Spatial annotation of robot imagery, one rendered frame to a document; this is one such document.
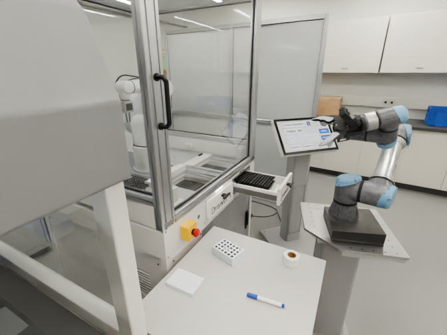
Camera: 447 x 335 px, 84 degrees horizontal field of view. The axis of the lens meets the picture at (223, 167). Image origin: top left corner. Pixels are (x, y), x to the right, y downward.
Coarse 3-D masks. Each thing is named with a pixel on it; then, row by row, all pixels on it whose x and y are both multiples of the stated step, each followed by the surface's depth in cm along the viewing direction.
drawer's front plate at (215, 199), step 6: (228, 186) 145; (222, 192) 139; (228, 192) 146; (210, 198) 130; (216, 198) 133; (222, 198) 140; (228, 198) 148; (210, 204) 128; (216, 204) 135; (210, 210) 129; (216, 210) 136; (210, 216) 131
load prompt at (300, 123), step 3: (309, 120) 205; (282, 123) 197; (285, 123) 198; (288, 123) 199; (291, 123) 200; (294, 123) 200; (297, 123) 201; (300, 123) 202; (303, 123) 203; (306, 123) 203; (309, 123) 204; (312, 123) 205; (285, 126) 197; (288, 126) 197; (291, 126) 198; (294, 126) 199; (297, 126) 200; (300, 126) 201; (303, 126) 202
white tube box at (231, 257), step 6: (222, 240) 118; (216, 246) 114; (222, 246) 115; (228, 246) 115; (234, 246) 115; (216, 252) 112; (222, 252) 110; (228, 252) 110; (234, 252) 110; (240, 252) 110; (222, 258) 110; (228, 258) 107; (234, 258) 107; (240, 258) 111; (234, 264) 108
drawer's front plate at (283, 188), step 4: (288, 176) 158; (284, 180) 152; (288, 180) 155; (284, 184) 147; (280, 188) 141; (284, 188) 148; (280, 192) 141; (280, 196) 142; (284, 196) 152; (280, 200) 144; (280, 204) 146
